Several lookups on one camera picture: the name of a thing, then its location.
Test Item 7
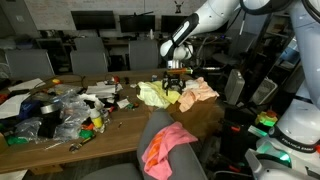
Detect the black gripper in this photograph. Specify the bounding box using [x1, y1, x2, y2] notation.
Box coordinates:
[161, 73, 185, 95]

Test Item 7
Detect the bright yellow microfibre cloth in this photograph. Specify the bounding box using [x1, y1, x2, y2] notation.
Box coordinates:
[151, 80, 182, 105]

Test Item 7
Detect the pink shirt with orange stripes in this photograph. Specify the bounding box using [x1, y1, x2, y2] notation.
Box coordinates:
[140, 121, 199, 180]

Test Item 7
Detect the pale green towel cloth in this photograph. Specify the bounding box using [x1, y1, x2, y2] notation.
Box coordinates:
[136, 81, 168, 110]

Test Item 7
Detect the peach shirt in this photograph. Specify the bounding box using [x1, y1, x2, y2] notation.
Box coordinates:
[177, 76, 221, 114]

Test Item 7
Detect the small white card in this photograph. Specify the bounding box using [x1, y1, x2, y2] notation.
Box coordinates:
[116, 98, 131, 110]

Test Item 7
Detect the white tower heater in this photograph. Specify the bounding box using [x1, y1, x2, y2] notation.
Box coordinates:
[223, 68, 246, 106]

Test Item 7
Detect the white paper stack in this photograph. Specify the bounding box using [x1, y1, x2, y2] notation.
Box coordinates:
[85, 81, 123, 100]

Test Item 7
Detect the white bottle yellow label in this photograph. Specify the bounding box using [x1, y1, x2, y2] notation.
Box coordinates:
[88, 105, 105, 134]

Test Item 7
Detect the white grille heater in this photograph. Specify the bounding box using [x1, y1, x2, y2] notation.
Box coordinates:
[250, 76, 279, 106]

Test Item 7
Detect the orange plastic item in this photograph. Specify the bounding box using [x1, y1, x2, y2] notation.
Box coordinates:
[81, 122, 95, 131]

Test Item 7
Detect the green plastic item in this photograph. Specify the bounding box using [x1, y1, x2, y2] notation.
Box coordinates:
[78, 128, 95, 140]

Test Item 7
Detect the emergency stop button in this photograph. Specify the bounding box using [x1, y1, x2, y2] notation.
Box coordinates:
[254, 110, 279, 128]

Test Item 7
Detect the large black monitor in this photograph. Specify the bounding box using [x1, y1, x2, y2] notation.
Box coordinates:
[70, 10, 117, 32]

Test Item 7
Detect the adjustable wrench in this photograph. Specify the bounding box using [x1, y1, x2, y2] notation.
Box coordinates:
[68, 133, 97, 154]

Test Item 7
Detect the clear plastic bag pile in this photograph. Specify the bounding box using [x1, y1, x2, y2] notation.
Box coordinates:
[14, 91, 92, 143]

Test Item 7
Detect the metal shelf rack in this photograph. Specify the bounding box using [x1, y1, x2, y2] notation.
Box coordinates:
[263, 9, 301, 69]

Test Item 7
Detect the silver tape roll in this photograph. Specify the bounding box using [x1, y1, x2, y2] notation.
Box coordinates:
[39, 102, 61, 115]

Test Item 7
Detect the blue bag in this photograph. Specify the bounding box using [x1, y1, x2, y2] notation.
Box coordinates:
[17, 99, 43, 121]

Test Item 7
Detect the white paper sheet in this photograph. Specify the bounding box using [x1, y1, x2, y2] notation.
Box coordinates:
[7, 77, 47, 93]
[0, 92, 32, 120]

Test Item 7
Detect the green plastic bag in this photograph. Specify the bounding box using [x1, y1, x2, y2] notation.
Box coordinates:
[5, 134, 30, 146]

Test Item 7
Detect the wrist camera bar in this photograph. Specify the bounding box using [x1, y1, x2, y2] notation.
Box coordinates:
[166, 67, 194, 75]

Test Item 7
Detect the silver wrist cable connector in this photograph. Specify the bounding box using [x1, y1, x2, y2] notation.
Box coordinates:
[199, 66, 222, 72]

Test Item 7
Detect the wall whiteboard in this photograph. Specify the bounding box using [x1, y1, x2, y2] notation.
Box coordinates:
[23, 0, 204, 32]

